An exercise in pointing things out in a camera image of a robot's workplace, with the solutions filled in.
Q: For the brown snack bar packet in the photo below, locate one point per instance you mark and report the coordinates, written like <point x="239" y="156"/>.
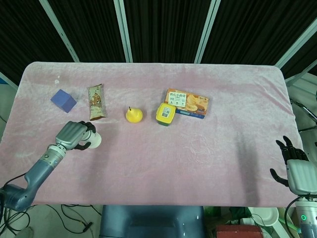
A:
<point x="96" y="104"/>

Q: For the pink velvet tablecloth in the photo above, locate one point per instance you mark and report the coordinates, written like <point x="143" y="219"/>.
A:
<point x="158" y="161"/>

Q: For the yellow toy pear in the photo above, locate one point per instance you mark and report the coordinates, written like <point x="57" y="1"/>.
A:
<point x="135" y="116"/>

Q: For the purple foam block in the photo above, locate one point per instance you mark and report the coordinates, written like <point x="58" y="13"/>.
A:
<point x="63" y="100"/>

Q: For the red box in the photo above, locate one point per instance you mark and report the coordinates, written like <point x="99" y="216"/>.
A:
<point x="237" y="231"/>

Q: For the white paper cup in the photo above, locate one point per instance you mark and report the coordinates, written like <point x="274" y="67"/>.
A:
<point x="95" y="141"/>

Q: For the black partition panel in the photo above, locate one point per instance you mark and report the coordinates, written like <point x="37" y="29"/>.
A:
<point x="168" y="29"/>
<point x="86" y="29"/>
<point x="252" y="29"/>
<point x="19" y="37"/>

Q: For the yellow lidded small container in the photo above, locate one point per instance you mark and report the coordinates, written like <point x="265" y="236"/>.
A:
<point x="165" y="114"/>

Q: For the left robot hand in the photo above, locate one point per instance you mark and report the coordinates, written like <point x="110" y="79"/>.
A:
<point x="68" y="134"/>

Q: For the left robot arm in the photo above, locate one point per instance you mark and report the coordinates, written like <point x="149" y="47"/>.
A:
<point x="42" y="166"/>

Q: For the orange biscuit box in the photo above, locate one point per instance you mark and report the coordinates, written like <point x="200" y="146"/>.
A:
<point x="193" y="104"/>

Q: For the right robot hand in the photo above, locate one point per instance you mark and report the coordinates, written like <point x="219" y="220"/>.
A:
<point x="299" y="173"/>

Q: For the blue-grey robot torso base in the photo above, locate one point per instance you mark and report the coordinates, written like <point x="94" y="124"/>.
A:
<point x="148" y="223"/>

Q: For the white plastic bowl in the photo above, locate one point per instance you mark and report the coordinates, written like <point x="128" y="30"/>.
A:
<point x="267" y="215"/>

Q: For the silver metal tube frame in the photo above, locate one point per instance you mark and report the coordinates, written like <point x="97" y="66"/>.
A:
<point x="307" y="110"/>

